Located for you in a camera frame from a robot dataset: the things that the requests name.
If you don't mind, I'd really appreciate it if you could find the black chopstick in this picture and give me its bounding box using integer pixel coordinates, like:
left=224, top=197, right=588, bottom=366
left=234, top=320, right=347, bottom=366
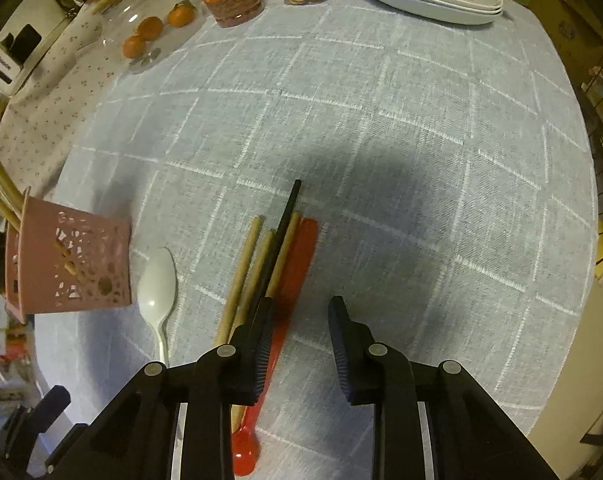
left=255, top=179, right=302, bottom=311

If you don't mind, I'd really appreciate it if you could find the white plastic spoon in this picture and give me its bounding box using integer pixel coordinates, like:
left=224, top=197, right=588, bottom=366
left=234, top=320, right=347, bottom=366
left=137, top=246, right=178, bottom=366

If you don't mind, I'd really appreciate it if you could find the cardboard box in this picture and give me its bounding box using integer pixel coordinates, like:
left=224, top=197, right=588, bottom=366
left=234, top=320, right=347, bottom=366
left=531, top=0, right=603, bottom=61

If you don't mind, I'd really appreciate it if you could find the red plastic spoon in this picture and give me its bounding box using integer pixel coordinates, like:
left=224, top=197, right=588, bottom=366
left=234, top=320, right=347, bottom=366
left=230, top=217, right=321, bottom=463

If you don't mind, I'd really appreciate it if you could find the pink perforated utensil holder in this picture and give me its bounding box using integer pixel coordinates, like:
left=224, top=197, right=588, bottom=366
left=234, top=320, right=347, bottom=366
left=4, top=187, right=133, bottom=322

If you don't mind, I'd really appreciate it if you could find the white air fryer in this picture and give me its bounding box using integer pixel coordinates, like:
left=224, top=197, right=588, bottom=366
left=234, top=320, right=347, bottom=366
left=0, top=0, right=87, bottom=98

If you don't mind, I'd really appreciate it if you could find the glass jar with oranges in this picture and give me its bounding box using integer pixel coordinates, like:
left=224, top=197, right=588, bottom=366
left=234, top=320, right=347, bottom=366
left=88, top=0, right=207, bottom=76

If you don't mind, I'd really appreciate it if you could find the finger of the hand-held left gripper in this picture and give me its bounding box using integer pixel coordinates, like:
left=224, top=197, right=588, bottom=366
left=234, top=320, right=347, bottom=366
left=28, top=386, right=72, bottom=433
left=0, top=405, right=32, bottom=461

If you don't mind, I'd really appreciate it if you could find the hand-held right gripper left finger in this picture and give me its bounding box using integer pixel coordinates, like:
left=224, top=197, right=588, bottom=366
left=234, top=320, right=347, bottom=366
left=45, top=297, right=277, bottom=480

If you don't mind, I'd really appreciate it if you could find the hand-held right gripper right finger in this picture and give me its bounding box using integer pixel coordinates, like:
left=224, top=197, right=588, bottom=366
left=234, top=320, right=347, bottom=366
left=329, top=296, right=559, bottom=480

